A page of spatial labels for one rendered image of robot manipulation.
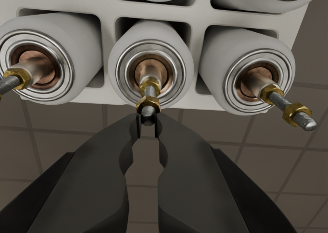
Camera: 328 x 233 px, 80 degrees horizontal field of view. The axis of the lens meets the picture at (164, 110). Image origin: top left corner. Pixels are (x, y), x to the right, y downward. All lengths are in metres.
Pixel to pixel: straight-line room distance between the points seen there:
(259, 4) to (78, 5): 0.20
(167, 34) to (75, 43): 0.09
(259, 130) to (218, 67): 0.42
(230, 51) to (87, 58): 0.16
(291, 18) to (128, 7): 0.21
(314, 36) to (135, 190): 0.66
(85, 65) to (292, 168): 0.70
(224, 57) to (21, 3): 0.25
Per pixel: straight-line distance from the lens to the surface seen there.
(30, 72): 0.22
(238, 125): 0.59
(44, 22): 0.24
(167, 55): 0.21
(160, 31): 0.21
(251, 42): 0.23
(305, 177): 0.85
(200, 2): 0.28
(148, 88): 0.17
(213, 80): 0.23
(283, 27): 0.32
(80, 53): 0.23
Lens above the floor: 0.46
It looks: 61 degrees down
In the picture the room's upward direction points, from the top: 176 degrees clockwise
